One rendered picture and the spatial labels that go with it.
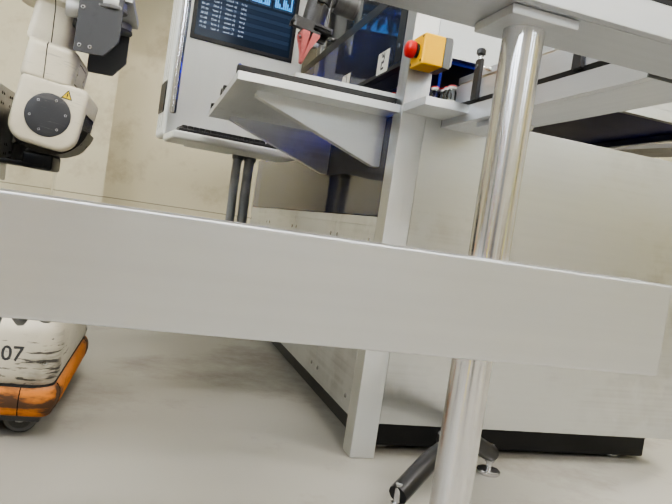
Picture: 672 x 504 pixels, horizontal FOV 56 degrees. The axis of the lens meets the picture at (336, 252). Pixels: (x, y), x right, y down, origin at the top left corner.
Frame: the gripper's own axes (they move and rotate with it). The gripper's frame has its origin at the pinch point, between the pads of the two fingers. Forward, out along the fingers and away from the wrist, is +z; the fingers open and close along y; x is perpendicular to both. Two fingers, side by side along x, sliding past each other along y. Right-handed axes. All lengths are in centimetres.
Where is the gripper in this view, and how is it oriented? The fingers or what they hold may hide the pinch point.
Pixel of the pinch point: (301, 60)
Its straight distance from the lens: 166.6
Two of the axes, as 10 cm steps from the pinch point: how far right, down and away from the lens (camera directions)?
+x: -2.8, -0.8, 9.6
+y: 9.1, 2.8, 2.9
